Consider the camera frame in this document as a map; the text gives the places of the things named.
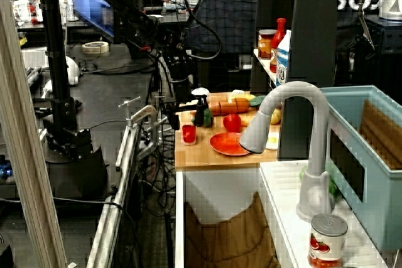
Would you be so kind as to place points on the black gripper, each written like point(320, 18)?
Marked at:
point(182, 89)

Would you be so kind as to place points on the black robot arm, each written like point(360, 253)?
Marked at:
point(56, 61)

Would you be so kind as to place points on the red white toy sushi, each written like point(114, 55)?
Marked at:
point(188, 134)

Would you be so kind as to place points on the red round plate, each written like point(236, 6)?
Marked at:
point(226, 144)

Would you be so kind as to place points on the green toy broccoli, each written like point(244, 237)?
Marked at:
point(208, 118)

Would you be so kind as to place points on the white toy mushroom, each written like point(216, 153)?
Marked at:
point(200, 91)

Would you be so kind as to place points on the wooden cutting board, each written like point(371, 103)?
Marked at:
point(201, 155)

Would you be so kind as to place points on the orange toy carrot green leaf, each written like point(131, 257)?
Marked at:
point(229, 108)

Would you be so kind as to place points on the red toy strawberry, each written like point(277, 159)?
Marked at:
point(232, 122)

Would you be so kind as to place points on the silver screw clamp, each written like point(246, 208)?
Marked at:
point(141, 114)

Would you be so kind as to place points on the yellow toy corn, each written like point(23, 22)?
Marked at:
point(240, 94)

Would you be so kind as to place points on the toy fried egg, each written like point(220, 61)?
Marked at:
point(272, 141)

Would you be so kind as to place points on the yellow toy potato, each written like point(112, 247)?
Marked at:
point(275, 116)

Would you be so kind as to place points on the orange label jar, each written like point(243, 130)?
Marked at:
point(266, 43)

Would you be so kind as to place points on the black netted fabric cover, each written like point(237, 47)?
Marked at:
point(229, 13)

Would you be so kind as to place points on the blue white milk carton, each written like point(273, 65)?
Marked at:
point(283, 57)

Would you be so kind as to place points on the masking tape roll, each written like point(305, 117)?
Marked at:
point(95, 49)

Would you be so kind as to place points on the red ketchup bottle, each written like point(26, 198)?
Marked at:
point(279, 37)

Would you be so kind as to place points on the white rounded device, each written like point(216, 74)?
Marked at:
point(73, 71)

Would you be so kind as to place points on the white toy sink unit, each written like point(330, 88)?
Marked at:
point(289, 192)

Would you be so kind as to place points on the grey toy faucet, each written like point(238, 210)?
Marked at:
point(317, 142)

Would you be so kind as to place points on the blue computer monitor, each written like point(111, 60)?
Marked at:
point(91, 7)

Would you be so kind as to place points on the light wooden beam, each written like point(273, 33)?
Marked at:
point(25, 139)

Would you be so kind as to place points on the tomato can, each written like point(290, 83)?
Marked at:
point(326, 243)

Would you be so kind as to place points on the blue small object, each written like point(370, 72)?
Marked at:
point(4, 170)

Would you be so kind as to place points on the hanging metal tongs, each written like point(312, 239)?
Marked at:
point(366, 20)

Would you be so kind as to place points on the light blue plastic bin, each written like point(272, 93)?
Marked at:
point(383, 202)

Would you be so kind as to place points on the white wall shelf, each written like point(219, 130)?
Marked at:
point(265, 65)

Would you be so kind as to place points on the aluminium frame rail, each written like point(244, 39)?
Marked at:
point(108, 217)

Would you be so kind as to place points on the dark metal post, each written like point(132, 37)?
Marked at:
point(314, 45)

